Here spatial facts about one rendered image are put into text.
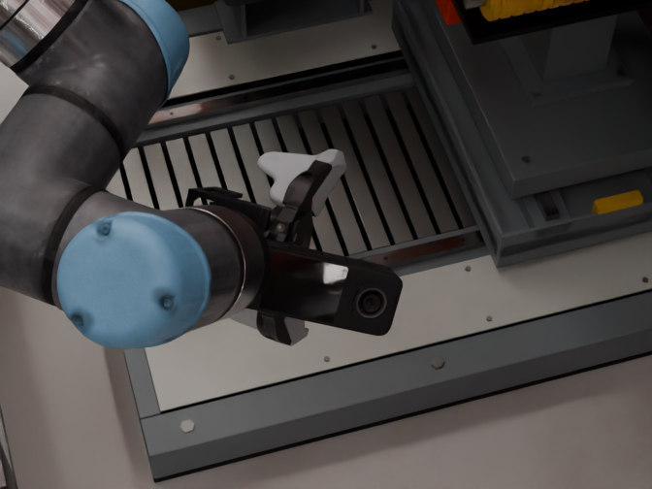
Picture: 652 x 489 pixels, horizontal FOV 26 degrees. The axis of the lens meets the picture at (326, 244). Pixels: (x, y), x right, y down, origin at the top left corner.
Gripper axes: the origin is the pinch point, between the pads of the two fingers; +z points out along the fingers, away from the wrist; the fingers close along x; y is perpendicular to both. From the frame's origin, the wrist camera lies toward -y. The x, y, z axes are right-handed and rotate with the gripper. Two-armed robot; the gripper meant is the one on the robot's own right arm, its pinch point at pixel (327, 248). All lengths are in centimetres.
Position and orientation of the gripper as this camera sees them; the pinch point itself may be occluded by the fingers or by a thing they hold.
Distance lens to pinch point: 110.6
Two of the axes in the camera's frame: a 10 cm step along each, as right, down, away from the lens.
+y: -9.3, -2.5, 2.5
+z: 2.8, -0.7, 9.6
